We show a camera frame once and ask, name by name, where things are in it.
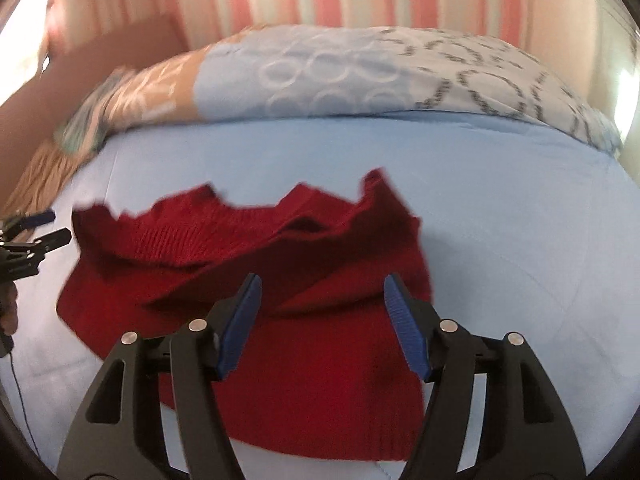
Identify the plaid pillow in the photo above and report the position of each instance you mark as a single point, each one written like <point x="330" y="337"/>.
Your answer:
<point x="83" y="134"/>

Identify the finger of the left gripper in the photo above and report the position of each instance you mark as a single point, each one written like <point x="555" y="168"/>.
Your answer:
<point x="45" y="242"/>
<point x="12" y="227"/>

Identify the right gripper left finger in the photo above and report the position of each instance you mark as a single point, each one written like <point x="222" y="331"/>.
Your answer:
<point x="117" y="432"/>

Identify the light blue bed sheet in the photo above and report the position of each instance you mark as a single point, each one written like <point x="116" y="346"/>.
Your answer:
<point x="524" y="230"/>

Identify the brown ruffled bed cover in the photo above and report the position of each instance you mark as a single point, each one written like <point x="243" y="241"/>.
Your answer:
<point x="43" y="179"/>

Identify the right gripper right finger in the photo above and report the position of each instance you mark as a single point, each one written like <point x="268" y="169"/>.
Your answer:
<point x="493" y="412"/>

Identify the blue brown patterned pillow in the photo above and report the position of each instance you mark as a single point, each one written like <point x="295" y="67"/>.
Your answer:
<point x="311" y="71"/>

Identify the person left hand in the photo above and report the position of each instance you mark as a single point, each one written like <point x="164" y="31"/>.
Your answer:
<point x="8" y="308"/>

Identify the brown wooden headboard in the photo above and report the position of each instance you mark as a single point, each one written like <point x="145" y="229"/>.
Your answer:
<point x="44" y="102"/>

